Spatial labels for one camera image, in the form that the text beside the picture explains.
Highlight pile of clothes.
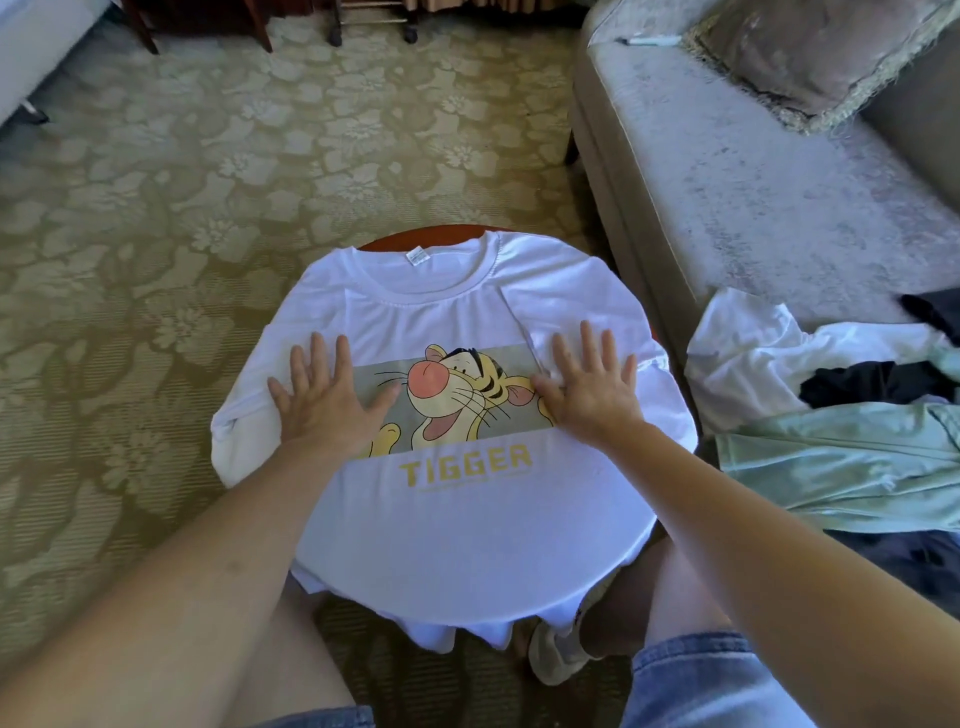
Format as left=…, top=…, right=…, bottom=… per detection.
left=685, top=285, right=960, bottom=617

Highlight person's right hand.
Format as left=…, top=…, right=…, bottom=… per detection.
left=531, top=321, right=647, bottom=449

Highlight white sneaker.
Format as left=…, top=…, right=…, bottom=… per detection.
left=528, top=577, right=617, bottom=687

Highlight person's right leg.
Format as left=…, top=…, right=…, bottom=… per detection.
left=577, top=532, right=737, bottom=662

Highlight person's left hand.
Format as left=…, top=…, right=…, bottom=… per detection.
left=267, top=331, right=404, bottom=464

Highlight brown fringed cushion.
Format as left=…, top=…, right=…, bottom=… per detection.
left=687, top=0, right=960, bottom=137

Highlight black valet stand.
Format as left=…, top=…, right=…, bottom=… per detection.
left=327, top=0, right=422, bottom=47

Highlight person's right forearm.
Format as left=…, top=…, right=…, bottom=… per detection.
left=603, top=420, right=960, bottom=728

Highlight beige curtain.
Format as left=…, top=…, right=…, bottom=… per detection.
left=420, top=0, right=572, bottom=14

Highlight person's left forearm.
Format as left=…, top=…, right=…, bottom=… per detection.
left=0, top=442, right=354, bottom=728

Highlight blue denim shorts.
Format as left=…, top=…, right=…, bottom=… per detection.
left=255, top=630, right=819, bottom=728

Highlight grey velvet chaise sofa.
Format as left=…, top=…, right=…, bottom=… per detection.
left=565, top=0, right=960, bottom=354

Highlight white bed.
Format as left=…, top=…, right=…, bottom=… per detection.
left=0, top=0, right=114, bottom=125

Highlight dark wooden nightstand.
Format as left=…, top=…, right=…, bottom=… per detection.
left=120, top=0, right=275, bottom=54

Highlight round wooden table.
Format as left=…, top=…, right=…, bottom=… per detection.
left=360, top=225, right=512, bottom=254

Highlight white tiger print T-shirt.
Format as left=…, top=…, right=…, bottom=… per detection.
left=210, top=229, right=701, bottom=654

